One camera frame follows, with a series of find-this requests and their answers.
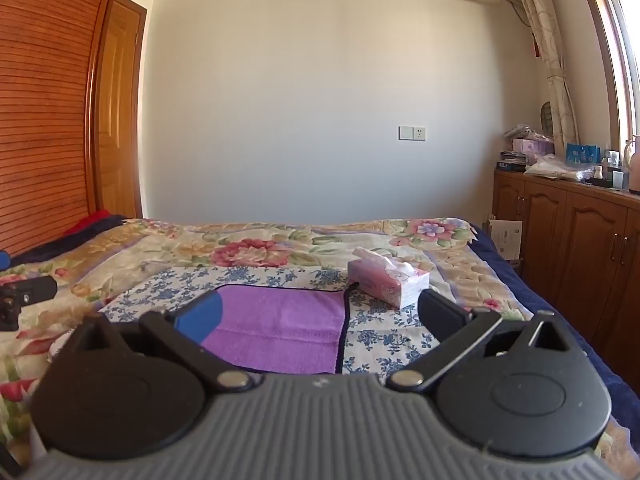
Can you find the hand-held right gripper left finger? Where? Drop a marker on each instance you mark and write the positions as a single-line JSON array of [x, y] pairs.
[[202, 321]]

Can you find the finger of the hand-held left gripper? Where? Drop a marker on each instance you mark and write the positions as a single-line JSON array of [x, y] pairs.
[[30, 290], [3, 261]]

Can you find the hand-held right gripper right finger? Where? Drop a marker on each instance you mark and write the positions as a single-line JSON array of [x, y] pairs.
[[440, 316]]

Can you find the purple towel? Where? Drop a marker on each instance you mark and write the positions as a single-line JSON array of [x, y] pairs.
[[280, 327]]

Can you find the dark blue cloth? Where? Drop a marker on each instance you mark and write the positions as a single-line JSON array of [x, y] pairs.
[[60, 242]]

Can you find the pink tissue box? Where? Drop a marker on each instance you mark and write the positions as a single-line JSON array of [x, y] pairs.
[[387, 277]]

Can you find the blue floral white cloth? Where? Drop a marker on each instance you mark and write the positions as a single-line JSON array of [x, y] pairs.
[[372, 332]]

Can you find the floral quilt bed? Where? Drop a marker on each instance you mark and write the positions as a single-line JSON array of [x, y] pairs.
[[165, 255]]

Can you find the red cloth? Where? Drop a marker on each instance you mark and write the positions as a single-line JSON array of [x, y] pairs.
[[90, 215]]

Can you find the cardboard box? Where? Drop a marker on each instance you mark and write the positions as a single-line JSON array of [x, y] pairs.
[[506, 237]]

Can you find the wooden cabinet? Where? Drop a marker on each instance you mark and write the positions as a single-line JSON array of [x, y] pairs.
[[575, 240]]

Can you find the slatted wooden wardrobe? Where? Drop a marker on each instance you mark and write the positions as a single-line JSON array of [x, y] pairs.
[[42, 105]]

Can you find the stack of dark books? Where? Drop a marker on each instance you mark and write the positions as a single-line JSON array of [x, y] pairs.
[[511, 161]]

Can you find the clear plastic bag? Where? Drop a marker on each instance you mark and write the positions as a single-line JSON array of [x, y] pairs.
[[557, 167]]

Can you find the wooden door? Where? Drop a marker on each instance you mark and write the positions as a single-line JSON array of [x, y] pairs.
[[119, 110]]

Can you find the blue packet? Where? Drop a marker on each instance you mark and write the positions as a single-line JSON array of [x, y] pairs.
[[582, 153]]

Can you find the woven hand fan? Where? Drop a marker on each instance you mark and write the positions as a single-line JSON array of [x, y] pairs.
[[547, 119]]

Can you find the pink thermos jug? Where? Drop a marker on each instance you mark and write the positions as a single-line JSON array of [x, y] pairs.
[[635, 167]]

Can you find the patterned beige curtain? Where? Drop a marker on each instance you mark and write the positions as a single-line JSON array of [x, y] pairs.
[[550, 50]]

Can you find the white wall socket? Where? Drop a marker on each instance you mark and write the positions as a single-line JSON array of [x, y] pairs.
[[412, 133]]

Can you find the red wall hanging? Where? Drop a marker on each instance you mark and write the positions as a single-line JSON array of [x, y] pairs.
[[537, 46]]

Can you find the wooden window frame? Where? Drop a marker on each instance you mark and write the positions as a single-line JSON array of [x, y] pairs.
[[607, 50]]

